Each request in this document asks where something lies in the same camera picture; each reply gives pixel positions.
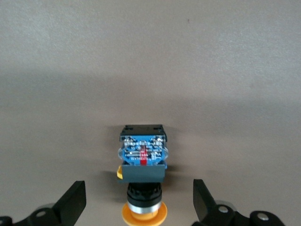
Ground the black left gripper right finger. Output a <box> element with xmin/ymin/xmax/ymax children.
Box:
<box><xmin>192</xmin><ymin>178</ymin><xmax>238</xmax><ymax>226</ymax></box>

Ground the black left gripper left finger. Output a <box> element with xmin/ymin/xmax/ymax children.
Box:
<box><xmin>22</xmin><ymin>180</ymin><xmax>87</xmax><ymax>226</ymax></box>

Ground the yellow push button switch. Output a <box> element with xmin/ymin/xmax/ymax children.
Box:
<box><xmin>116</xmin><ymin>124</ymin><xmax>170</xmax><ymax>226</ymax></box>

